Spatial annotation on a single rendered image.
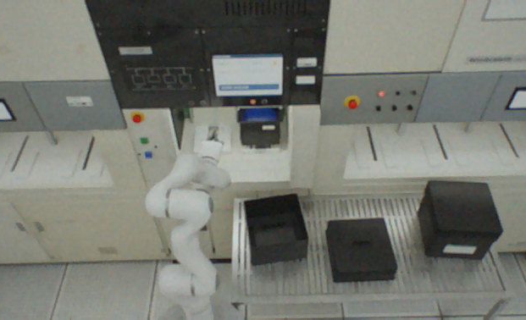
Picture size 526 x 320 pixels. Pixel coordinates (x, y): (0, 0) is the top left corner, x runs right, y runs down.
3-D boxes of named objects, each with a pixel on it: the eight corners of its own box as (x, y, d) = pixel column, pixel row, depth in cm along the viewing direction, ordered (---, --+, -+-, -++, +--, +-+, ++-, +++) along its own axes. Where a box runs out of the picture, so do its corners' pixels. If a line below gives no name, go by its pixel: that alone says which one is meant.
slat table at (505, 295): (239, 359, 269) (230, 302, 212) (240, 265, 309) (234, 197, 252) (463, 354, 270) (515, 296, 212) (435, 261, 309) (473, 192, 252)
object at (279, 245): (244, 219, 242) (242, 200, 229) (296, 212, 245) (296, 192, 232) (251, 267, 224) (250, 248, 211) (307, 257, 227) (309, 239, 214)
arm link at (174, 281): (207, 315, 189) (202, 289, 171) (163, 312, 190) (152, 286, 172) (212, 287, 197) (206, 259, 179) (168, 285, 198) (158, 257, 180)
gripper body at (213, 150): (196, 166, 210) (202, 146, 216) (219, 168, 210) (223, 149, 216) (196, 157, 204) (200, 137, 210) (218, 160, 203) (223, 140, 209)
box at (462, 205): (424, 257, 226) (438, 229, 207) (415, 209, 245) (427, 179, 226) (484, 261, 225) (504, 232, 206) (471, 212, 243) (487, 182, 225)
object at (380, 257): (333, 283, 218) (336, 269, 208) (324, 229, 237) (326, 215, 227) (395, 279, 218) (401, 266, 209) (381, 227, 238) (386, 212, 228)
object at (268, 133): (238, 150, 256) (235, 107, 232) (239, 124, 269) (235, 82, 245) (282, 149, 256) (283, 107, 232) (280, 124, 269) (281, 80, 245)
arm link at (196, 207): (182, 278, 189) (222, 279, 188) (175, 302, 179) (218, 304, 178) (168, 180, 160) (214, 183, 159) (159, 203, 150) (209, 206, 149)
